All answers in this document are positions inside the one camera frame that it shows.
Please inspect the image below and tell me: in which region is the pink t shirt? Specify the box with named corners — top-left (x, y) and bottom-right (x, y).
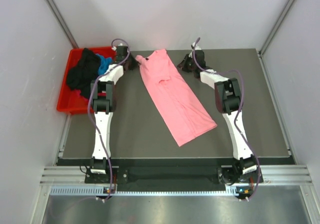
top-left (135, 49), bottom-right (217, 147)

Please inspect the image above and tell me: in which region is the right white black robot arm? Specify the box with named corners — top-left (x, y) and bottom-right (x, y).
top-left (178, 45), bottom-right (260, 186)

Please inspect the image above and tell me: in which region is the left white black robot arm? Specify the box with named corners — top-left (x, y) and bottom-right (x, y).
top-left (85, 41), bottom-right (137, 184)

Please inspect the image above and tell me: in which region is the blue t shirt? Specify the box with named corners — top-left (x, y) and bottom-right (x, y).
top-left (96, 54), bottom-right (113, 76)

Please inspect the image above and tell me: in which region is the black t shirt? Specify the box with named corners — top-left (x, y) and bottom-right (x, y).
top-left (66, 48), bottom-right (100, 99)

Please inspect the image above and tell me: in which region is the magenta t shirt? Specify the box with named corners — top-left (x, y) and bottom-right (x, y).
top-left (74, 89), bottom-right (88, 100)

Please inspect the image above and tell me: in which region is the red plastic bin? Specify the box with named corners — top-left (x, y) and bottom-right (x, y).
top-left (56, 46), bottom-right (116, 115)

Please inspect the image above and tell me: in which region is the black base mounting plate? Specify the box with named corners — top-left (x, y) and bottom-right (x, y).
top-left (84, 157), bottom-right (263, 192)

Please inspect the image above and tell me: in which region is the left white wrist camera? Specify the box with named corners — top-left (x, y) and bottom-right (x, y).
top-left (111, 43), bottom-right (124, 51)

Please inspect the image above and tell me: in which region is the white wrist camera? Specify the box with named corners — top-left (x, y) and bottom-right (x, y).
top-left (191, 42), bottom-right (202, 51)
top-left (111, 43), bottom-right (124, 51)

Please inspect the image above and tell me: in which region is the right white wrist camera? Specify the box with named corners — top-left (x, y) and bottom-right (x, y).
top-left (191, 42), bottom-right (202, 51)

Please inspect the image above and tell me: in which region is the left corner aluminium post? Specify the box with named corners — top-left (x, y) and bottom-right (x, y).
top-left (45, 0), bottom-right (79, 49)

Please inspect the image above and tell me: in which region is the corner aluminium post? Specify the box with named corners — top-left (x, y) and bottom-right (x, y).
top-left (45, 0), bottom-right (79, 49)
top-left (257, 0), bottom-right (297, 58)

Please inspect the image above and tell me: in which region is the slotted cable duct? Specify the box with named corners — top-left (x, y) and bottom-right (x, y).
top-left (50, 185), bottom-right (249, 197)

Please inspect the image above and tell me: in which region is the right corner aluminium post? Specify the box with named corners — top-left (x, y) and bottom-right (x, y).
top-left (257, 0), bottom-right (297, 58)

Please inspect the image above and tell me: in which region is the aluminium frame rail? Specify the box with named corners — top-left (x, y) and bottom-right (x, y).
top-left (40, 165), bottom-right (313, 186)

